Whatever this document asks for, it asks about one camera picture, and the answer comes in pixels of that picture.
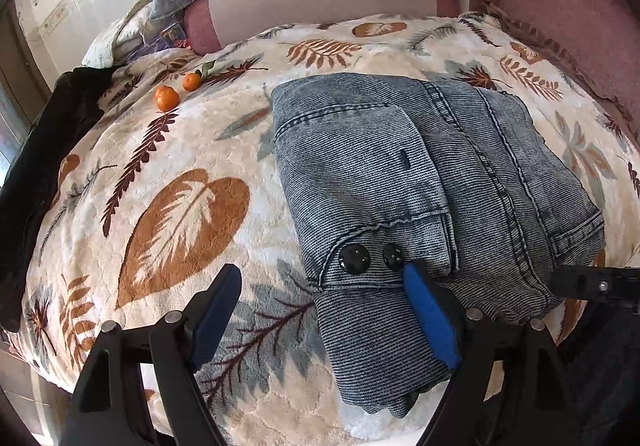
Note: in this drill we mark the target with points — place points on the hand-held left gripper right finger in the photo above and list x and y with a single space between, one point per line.
430 316

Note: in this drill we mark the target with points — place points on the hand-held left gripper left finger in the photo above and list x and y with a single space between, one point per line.
215 321

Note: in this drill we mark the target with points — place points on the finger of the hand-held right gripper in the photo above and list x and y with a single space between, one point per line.
595 283

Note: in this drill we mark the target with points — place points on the blue denim jacket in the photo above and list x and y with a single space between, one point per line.
360 166

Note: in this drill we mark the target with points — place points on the leaf print plush blanket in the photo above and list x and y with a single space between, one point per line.
200 166

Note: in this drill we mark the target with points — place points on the black jacket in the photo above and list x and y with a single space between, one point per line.
45 156

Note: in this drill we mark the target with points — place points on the tangerine with green leaf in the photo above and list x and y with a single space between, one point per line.
191 82

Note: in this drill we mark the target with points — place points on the colourful printed packet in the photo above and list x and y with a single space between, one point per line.
167 36

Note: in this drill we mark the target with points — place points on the white floral cloth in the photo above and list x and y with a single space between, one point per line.
117 38

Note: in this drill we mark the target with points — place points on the pink padded bed frame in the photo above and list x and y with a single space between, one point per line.
320 1

